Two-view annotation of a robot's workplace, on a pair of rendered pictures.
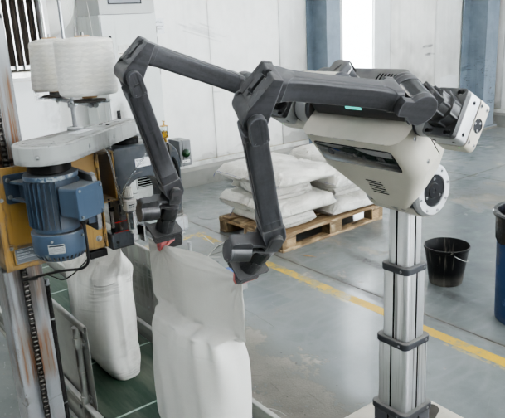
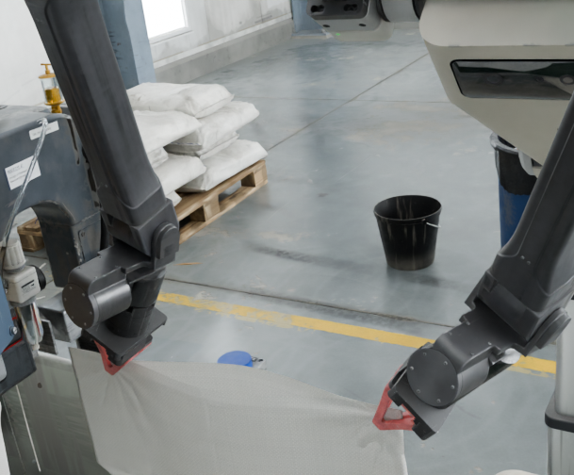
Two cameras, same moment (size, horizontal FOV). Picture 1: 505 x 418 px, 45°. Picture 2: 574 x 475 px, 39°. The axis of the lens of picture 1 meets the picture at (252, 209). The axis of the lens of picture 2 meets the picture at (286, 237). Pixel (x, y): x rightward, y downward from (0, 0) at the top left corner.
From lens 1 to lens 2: 0.99 m
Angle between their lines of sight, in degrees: 21
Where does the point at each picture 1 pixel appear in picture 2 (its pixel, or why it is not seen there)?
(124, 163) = not seen: outside the picture
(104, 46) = not seen: outside the picture
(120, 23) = not seen: outside the picture
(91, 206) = not seen: outside the picture
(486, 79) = not seen: outside the picture
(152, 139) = (107, 111)
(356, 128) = not seen: outside the picture
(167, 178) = (146, 206)
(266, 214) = (562, 267)
